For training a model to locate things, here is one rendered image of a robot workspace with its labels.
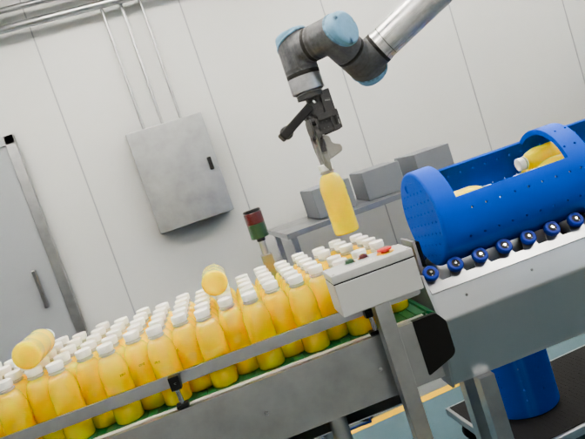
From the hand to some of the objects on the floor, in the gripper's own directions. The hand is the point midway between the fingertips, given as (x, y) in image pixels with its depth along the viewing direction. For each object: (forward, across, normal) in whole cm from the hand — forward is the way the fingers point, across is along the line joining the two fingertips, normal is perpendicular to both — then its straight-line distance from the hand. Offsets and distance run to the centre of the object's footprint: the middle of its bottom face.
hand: (325, 166), depth 158 cm
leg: (+133, 0, -25) cm, 135 cm away
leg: (+133, +14, -25) cm, 136 cm away
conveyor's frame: (+133, +7, +68) cm, 149 cm away
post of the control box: (+133, -22, +3) cm, 135 cm away
